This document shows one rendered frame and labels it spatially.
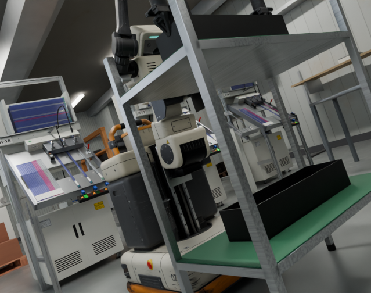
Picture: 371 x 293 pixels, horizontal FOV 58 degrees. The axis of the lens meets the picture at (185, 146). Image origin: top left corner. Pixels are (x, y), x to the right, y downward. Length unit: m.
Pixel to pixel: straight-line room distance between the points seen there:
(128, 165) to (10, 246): 3.94
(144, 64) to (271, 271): 1.15
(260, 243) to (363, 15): 5.50
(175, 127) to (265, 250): 0.95
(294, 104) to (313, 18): 1.55
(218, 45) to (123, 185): 1.04
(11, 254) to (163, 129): 4.21
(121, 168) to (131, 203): 0.19
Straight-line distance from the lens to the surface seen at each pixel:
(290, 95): 6.83
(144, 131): 1.92
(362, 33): 6.16
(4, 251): 5.53
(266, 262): 0.90
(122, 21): 1.61
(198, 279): 1.57
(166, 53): 1.25
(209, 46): 0.92
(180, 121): 1.70
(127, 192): 1.78
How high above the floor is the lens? 0.67
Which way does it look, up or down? 2 degrees up
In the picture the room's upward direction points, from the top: 19 degrees counter-clockwise
